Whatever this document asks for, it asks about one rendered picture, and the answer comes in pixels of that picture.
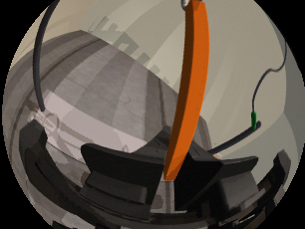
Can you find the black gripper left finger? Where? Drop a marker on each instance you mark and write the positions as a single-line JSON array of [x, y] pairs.
[[143, 167]]

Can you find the orange handle with grey ring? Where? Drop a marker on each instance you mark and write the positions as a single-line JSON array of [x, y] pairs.
[[192, 85]]

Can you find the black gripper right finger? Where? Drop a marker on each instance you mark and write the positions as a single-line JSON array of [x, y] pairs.
[[200, 170]]

